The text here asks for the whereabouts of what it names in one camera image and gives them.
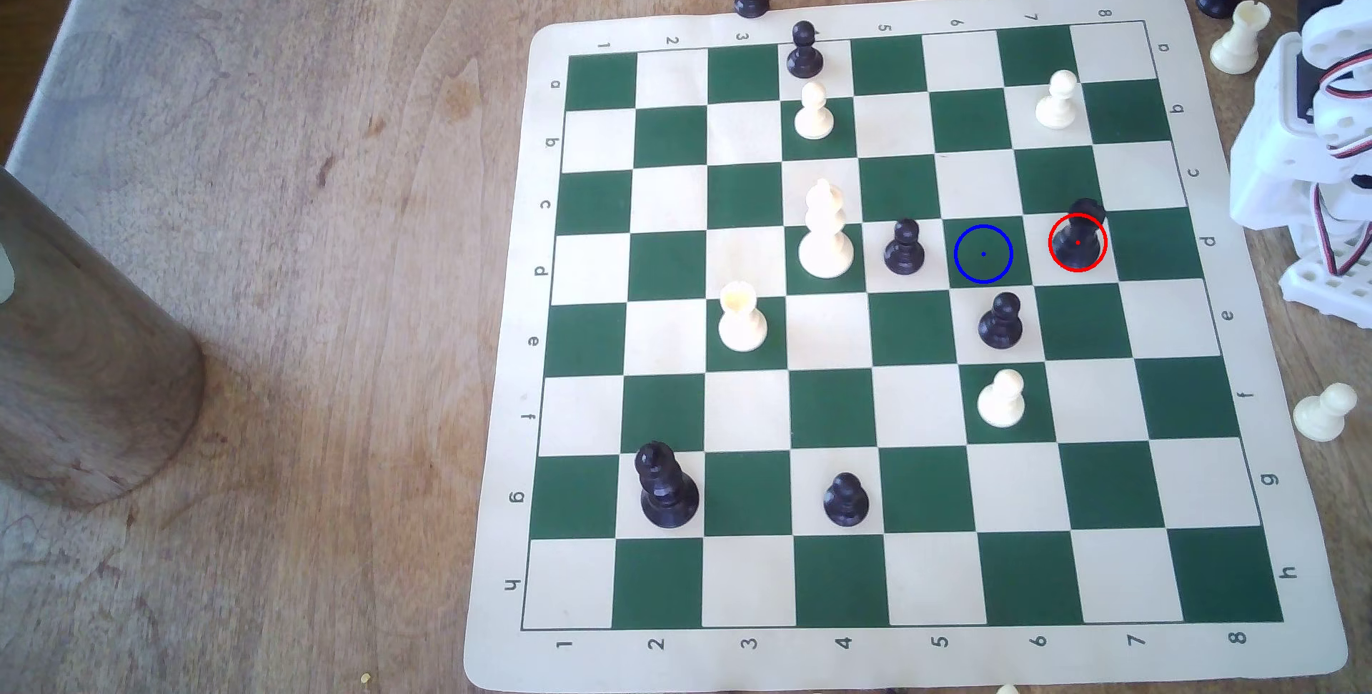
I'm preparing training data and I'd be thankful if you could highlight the white chess rook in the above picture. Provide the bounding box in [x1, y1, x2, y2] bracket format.
[1210, 0, 1273, 76]
[717, 281, 770, 355]

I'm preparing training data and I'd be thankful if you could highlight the brown wooden cylinder post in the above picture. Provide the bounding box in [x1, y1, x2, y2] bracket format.
[0, 169, 207, 510]

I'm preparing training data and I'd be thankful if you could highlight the green and cream chess mat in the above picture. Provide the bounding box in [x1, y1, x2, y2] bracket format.
[463, 0, 1350, 693]

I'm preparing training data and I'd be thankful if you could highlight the red black white servo cable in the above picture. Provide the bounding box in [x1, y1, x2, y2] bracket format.
[1310, 61, 1372, 127]
[1321, 184, 1372, 279]

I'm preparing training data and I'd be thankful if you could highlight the tall white chess bishop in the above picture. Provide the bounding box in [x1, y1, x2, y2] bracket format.
[798, 177, 857, 280]

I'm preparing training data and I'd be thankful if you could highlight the black bishop lower left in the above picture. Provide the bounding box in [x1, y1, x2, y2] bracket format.
[635, 441, 701, 530]

